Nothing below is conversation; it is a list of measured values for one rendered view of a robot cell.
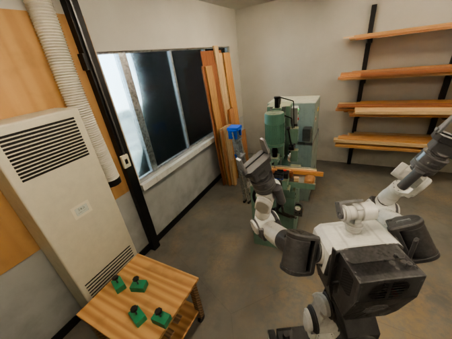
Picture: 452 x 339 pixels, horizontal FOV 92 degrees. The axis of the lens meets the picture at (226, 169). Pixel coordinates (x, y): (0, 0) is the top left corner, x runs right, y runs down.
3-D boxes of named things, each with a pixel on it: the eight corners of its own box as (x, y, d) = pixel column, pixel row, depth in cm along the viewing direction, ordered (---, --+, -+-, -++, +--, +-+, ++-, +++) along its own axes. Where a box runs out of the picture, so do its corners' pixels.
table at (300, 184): (247, 187, 213) (247, 182, 211) (255, 173, 238) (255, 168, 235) (314, 196, 190) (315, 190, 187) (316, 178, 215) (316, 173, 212)
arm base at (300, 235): (303, 266, 90) (319, 280, 79) (273, 262, 88) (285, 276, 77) (309, 230, 90) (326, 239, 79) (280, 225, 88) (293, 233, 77)
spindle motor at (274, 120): (263, 148, 206) (261, 115, 192) (267, 141, 220) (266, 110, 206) (282, 148, 200) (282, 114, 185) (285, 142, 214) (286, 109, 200)
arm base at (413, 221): (424, 245, 87) (448, 257, 76) (391, 256, 89) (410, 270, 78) (407, 210, 88) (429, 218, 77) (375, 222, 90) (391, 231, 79)
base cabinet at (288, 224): (253, 243, 259) (249, 194, 227) (264, 213, 306) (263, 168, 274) (292, 252, 242) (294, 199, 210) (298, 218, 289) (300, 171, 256)
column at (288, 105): (268, 171, 247) (266, 106, 214) (272, 163, 265) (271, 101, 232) (288, 173, 238) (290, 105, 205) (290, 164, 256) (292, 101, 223)
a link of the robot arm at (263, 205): (264, 180, 89) (261, 195, 100) (255, 198, 85) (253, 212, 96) (279, 187, 87) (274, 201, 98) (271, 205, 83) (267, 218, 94)
